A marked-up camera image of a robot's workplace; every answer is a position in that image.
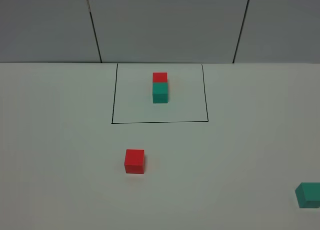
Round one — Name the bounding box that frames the green template block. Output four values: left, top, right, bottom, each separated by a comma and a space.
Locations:
152, 82, 169, 103

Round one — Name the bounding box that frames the white template sheet black outline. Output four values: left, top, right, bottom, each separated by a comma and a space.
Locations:
113, 63, 209, 124

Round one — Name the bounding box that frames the red template block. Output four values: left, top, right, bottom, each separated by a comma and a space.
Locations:
152, 72, 168, 83

